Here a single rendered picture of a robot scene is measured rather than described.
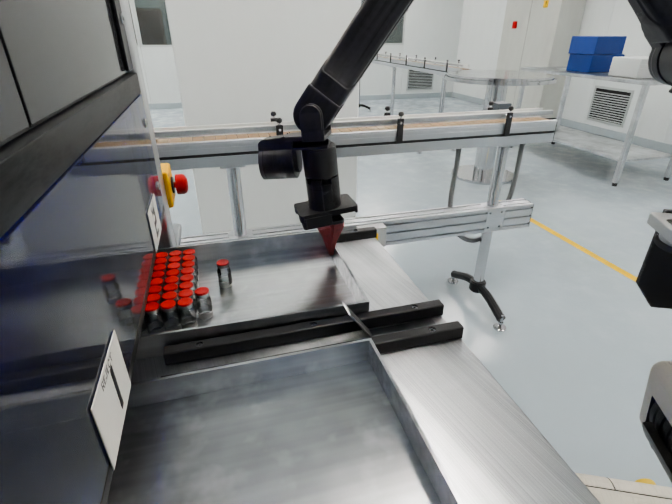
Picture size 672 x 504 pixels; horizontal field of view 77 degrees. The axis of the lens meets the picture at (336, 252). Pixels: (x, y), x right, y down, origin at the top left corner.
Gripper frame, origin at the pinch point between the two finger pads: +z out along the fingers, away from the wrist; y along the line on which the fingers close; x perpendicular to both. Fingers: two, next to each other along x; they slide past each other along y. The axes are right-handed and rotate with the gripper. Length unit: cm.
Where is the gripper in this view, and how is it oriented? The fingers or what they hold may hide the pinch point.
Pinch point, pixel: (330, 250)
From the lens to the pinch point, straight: 78.3
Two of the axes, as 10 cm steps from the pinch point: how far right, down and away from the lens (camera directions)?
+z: 0.9, 8.7, 4.8
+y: -9.6, 2.1, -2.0
